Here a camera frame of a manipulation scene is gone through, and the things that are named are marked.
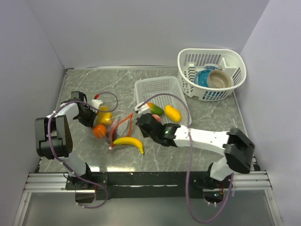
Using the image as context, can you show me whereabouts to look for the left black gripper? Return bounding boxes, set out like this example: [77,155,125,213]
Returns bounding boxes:
[76,105,98,128]

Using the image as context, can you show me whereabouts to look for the fake pink peach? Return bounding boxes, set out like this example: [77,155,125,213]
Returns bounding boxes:
[152,114,162,123]

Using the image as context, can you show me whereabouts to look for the fake green orange mango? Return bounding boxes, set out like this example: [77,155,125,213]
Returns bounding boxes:
[147,102,164,116]

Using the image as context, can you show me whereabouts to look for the clear zip top bag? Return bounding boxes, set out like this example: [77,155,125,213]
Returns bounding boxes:
[108,113,134,150]

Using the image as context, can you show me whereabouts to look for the fake yellow banana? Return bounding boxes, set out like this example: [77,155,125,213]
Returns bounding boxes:
[113,137,144,154]

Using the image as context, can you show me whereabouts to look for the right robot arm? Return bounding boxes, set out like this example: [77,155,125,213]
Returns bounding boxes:
[136,113,255,188]

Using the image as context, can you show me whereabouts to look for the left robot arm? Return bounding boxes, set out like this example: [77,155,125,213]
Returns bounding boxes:
[35,91,96,189]

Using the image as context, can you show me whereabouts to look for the fake yellow lemon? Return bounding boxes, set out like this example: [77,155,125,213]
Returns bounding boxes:
[99,105,109,113]

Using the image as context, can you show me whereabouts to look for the fake yellow bell pepper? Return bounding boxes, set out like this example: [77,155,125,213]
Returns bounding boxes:
[97,112,112,126]

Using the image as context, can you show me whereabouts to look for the fake purple eggplant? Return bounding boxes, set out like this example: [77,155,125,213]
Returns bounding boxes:
[106,119,118,145]

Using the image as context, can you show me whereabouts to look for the white rectangular perforated basket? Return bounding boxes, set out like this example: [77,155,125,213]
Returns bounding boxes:
[134,76,191,126]

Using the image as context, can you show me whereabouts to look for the beige bowl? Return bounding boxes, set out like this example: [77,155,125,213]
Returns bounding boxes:
[207,70,232,89]

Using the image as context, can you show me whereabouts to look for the white round dish rack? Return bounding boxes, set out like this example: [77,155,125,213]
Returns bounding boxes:
[177,48,246,101]

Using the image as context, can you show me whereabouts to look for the blue white patterned plate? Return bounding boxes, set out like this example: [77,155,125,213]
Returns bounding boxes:
[204,64,222,71]

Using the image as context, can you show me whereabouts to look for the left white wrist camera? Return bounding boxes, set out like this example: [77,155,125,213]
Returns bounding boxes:
[91,99,104,110]

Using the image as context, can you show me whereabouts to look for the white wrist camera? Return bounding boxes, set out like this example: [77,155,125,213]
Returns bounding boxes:
[134,103,151,117]
[91,99,104,110]

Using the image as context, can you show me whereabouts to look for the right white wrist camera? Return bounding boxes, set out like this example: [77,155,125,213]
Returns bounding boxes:
[134,103,151,117]

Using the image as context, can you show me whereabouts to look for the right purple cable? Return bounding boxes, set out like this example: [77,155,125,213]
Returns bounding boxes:
[138,93,235,224]

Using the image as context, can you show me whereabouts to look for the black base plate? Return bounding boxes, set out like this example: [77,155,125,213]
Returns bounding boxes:
[65,171,231,203]

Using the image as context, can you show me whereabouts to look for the aluminium rail frame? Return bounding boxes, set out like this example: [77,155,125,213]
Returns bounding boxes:
[13,160,283,226]

